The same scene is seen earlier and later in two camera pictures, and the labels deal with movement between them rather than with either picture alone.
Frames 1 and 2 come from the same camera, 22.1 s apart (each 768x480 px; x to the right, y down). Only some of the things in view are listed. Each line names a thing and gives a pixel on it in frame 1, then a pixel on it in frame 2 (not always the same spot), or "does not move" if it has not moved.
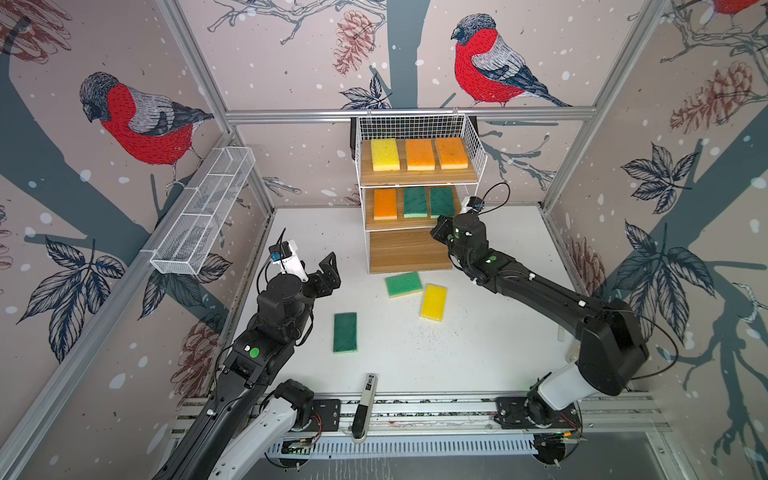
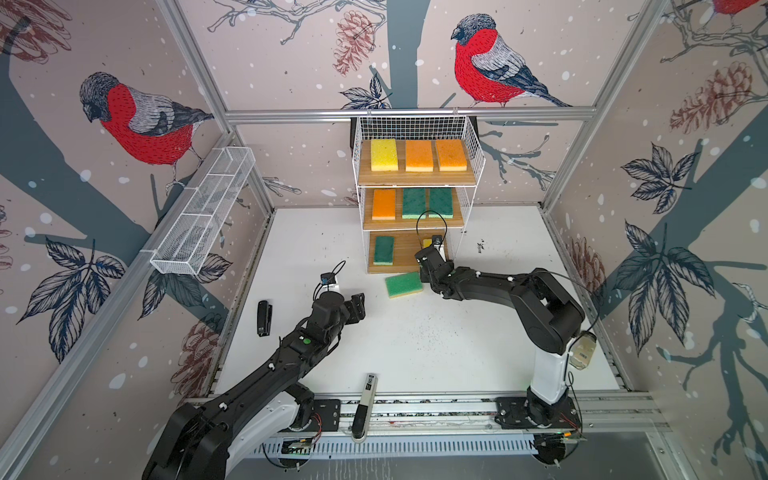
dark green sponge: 442,201 does not move
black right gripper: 441,229 → 448,265
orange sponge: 385,204 does not move
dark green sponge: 345,333 → 384,250
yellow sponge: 384,154 does not move
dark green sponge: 415,202 does not move
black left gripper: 330,273 → 359,306
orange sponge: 452,153 does not move
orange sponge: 419,153 does not move
